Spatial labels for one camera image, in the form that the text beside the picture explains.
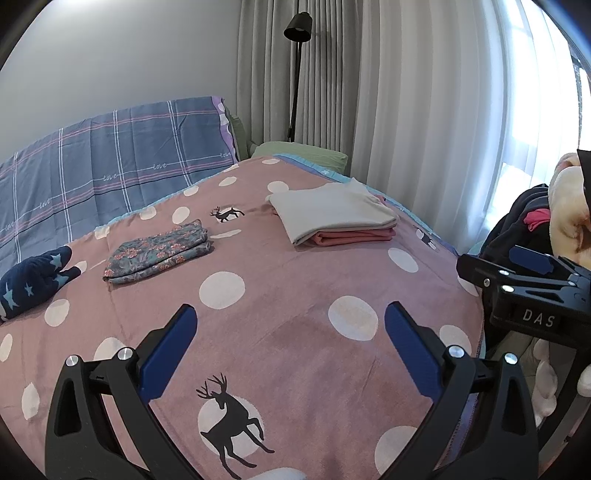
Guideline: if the black floor lamp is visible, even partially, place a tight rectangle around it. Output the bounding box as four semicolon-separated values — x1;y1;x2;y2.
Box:
283;11;315;143

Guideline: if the dark clothing pile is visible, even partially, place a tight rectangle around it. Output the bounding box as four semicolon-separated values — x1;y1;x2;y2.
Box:
480;184;555;273

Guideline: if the small grey t-shirt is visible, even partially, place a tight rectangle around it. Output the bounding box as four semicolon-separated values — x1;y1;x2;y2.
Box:
268;184;399;246

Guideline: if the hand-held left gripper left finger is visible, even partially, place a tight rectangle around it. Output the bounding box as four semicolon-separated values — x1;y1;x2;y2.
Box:
45;303;208;480

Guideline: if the folded floral cloth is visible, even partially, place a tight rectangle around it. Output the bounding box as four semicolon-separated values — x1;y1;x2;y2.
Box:
102;220;214;289

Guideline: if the folded pink garment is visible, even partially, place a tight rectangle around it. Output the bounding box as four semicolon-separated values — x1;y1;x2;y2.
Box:
310;193;399;248

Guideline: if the green pillow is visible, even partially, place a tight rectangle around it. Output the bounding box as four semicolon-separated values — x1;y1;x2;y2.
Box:
230;115;251;158
249;141;349;176

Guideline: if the white sheer curtain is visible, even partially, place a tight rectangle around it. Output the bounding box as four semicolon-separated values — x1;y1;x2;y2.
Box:
353;0;583;254

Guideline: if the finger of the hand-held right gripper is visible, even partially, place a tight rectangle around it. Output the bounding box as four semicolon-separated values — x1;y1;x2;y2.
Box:
456;253;578;301
510;246;591;283

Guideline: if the pale knotted cushion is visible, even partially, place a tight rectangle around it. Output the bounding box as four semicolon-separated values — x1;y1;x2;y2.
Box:
531;342;583;428

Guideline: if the grey curtain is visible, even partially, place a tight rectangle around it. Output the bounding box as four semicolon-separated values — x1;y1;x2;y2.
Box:
237;0;370;181

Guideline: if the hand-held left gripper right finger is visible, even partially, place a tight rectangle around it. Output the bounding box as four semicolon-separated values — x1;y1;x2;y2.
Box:
383;301;541;480

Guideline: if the purple pillow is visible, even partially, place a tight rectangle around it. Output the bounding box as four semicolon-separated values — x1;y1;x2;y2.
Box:
211;96;241;162

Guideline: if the blue plaid pillow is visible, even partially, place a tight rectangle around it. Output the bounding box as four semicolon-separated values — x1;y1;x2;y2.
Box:
0;96;241;264

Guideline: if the navy star-print cloth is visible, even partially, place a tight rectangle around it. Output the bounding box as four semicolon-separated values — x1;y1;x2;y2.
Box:
0;246;81;321

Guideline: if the pink dotted deer blanket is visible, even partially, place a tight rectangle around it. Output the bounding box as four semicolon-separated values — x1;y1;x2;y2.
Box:
0;154;485;480

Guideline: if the beige plush toy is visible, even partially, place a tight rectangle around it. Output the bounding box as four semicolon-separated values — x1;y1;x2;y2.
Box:
549;152;591;259

